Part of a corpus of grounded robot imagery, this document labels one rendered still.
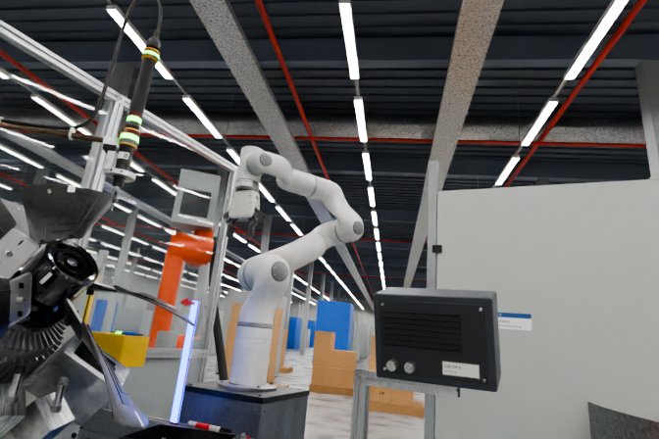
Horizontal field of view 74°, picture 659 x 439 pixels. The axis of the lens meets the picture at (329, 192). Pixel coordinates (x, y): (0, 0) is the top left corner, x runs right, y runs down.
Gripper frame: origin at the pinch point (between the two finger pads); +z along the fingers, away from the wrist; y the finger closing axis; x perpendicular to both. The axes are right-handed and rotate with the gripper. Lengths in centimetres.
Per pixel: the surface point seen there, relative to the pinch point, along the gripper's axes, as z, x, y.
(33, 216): 9, 58, 17
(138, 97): -23, 52, -1
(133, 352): 40.4, 14.8, 21.5
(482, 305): 22, 22, -81
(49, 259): 21, 65, -6
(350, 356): 67, -815, 286
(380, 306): 23, 21, -59
